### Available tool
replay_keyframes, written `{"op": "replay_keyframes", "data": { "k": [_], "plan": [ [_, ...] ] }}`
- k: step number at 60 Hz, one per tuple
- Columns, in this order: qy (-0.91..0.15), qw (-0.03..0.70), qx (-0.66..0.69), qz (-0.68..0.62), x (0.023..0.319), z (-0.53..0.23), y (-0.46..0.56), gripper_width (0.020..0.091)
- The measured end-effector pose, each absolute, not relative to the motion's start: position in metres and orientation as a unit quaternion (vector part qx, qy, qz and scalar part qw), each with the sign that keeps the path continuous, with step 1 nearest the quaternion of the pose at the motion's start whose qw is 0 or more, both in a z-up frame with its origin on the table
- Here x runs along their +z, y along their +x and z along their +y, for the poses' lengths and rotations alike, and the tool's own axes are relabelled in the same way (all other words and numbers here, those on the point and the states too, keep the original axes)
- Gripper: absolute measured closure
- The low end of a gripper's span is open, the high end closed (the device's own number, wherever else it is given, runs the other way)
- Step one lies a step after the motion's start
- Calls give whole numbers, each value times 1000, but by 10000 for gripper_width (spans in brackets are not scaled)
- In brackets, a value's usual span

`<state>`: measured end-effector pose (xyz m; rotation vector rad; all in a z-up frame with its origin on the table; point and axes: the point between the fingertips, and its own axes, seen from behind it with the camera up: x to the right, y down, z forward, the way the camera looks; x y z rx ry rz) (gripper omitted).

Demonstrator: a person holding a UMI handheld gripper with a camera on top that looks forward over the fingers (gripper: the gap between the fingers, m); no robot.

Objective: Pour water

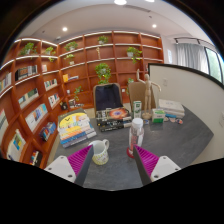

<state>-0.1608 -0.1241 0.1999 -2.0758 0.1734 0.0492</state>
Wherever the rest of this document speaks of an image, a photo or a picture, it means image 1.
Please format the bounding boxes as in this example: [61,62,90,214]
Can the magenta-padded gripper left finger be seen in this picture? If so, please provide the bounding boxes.
[44,144,95,188]

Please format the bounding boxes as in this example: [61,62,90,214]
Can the window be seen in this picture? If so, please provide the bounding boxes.
[204,46,224,84]

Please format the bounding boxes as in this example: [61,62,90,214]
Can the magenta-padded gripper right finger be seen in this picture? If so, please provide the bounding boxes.
[132,144,182,187]

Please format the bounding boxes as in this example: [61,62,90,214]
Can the dark blue chair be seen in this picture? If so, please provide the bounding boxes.
[92,82,124,114]

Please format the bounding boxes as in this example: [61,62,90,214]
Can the ceiling lights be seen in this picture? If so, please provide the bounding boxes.
[62,0,158,33]

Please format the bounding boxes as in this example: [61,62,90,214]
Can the yellow-covered book stack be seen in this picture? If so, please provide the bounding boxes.
[57,111,98,149]

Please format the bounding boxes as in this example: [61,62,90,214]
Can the grey curtain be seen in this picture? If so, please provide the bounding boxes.
[175,42,209,74]

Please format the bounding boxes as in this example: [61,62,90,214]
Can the white box stack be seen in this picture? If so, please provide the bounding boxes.
[157,98,186,119]

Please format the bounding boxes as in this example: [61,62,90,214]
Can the clear bottle with pink label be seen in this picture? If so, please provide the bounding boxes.
[127,117,145,158]

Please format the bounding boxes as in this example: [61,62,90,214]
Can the black book with orange nebula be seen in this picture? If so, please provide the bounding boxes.
[95,107,132,122]

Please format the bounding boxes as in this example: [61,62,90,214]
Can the wooden artist mannequin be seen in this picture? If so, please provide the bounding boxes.
[135,68,162,120]

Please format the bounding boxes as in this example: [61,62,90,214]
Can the tall green and white carton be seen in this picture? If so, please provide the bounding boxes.
[132,100,143,119]

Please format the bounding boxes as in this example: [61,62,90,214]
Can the white mug with yellow stripes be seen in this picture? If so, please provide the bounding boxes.
[88,138,111,166]

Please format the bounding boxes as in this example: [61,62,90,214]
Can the brown shelf unit with plants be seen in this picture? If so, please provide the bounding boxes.
[0,29,165,169]

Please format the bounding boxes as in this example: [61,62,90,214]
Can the flat green and white box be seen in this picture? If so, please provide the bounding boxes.
[151,108,167,124]

